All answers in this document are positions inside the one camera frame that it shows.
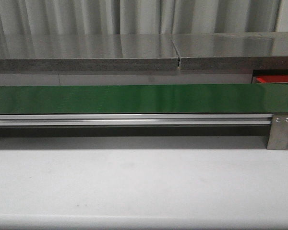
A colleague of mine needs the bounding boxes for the green conveyor belt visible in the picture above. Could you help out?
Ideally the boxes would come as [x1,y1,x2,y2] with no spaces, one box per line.
[0,83,288,115]

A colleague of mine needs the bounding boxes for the red plastic tray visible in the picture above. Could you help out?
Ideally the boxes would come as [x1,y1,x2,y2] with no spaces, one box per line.
[255,75,288,83]

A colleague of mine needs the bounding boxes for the right grey stone slab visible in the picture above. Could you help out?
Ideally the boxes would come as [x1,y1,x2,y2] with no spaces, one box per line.
[172,32,288,70]

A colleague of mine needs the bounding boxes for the grey stone slab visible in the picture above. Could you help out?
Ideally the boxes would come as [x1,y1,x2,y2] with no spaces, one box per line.
[0,34,179,72]
[172,32,288,70]

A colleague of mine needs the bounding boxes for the left grey stone slab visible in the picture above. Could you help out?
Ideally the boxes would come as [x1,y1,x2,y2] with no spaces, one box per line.
[0,34,179,72]

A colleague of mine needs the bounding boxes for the white pleated curtain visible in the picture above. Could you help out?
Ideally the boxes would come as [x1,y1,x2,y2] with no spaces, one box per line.
[0,0,281,35]

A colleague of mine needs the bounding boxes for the aluminium conveyor side rail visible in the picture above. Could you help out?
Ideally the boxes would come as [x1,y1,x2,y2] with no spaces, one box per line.
[0,114,272,127]

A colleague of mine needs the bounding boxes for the steel conveyor support bracket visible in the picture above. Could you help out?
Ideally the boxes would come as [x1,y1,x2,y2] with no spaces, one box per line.
[267,114,288,150]

